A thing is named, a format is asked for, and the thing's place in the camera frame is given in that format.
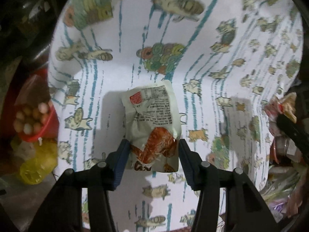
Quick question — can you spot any grey chicken snack packet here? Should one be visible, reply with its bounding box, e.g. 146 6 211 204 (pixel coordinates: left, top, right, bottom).
121 80 182 173

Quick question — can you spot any green clear plastic bag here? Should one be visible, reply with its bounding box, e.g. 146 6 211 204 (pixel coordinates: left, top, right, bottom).
260 163 308 222

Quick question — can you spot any red bucket with eggs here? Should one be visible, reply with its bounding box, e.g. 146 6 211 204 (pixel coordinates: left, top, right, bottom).
1 68 59 142

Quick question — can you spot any cartoon cat print tablecloth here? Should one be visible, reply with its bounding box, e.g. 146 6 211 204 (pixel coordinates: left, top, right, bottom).
48 0 303 231

